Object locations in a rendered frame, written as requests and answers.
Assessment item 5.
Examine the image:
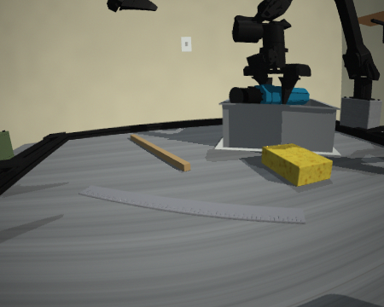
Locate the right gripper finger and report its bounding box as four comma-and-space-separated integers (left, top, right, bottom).
251, 77, 273, 85
278, 77, 300, 105

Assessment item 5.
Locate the tan wooden stick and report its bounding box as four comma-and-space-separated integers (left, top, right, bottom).
131, 134, 190, 171

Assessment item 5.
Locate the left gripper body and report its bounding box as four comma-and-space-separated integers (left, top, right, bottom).
107, 0, 124, 13

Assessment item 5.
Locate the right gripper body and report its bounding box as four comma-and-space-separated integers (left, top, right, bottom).
243, 43, 311, 78

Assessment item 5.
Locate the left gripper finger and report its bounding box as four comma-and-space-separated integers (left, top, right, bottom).
119, 0, 158, 11

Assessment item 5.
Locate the white outline strip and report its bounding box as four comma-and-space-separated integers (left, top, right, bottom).
214, 138, 341, 156

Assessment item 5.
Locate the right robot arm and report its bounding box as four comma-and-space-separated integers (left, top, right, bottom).
232, 0, 380, 100

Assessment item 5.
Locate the yellow sponge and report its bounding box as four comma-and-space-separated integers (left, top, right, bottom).
261, 143, 333, 187

